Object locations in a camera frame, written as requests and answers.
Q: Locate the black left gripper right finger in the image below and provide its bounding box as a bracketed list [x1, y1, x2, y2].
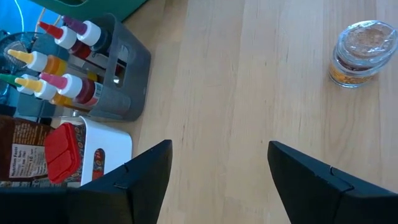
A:
[267, 140, 398, 224]

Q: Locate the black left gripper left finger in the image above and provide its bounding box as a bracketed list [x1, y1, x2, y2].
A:
[0, 139, 174, 224]

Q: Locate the red lid spice container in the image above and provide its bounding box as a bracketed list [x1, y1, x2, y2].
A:
[44, 122, 82, 184]

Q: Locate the small brown packet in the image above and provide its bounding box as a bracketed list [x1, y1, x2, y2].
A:
[0, 114, 53, 183]

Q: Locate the pink food colouring bottle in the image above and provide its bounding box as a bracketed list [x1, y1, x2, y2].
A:
[39, 73, 103, 106]

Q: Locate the yellow food colouring bottle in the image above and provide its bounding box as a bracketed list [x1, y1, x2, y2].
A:
[14, 77, 75, 109]

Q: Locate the cork lid glass spice jar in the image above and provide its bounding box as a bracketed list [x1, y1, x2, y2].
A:
[328, 20, 398, 88]

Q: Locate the red food colouring bottle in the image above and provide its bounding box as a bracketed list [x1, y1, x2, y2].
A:
[39, 21, 94, 60]

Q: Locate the purple food colouring bottle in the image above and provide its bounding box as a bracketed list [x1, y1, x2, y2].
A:
[63, 15, 113, 52]

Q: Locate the white plastic bin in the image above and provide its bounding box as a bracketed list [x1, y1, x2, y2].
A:
[49, 115, 134, 187]

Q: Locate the black wire floor fan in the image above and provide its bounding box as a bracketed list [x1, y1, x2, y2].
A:
[0, 30, 41, 75]

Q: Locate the yellow floor cable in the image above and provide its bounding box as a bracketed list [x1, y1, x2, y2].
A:
[37, 7, 62, 32]

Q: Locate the white floor cable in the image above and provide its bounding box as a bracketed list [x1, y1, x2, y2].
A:
[14, 0, 25, 32]

